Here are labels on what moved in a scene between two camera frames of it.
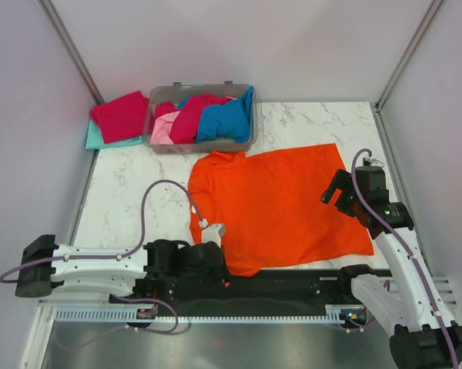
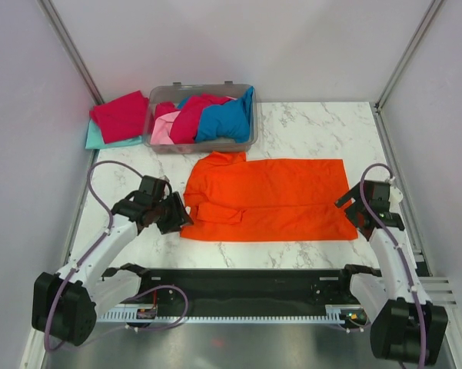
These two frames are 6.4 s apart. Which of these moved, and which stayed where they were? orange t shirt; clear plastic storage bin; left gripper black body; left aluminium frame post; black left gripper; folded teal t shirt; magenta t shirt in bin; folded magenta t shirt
Moved: left gripper black body; orange t shirt
Stayed: magenta t shirt in bin; black left gripper; clear plastic storage bin; folded teal t shirt; left aluminium frame post; folded magenta t shirt
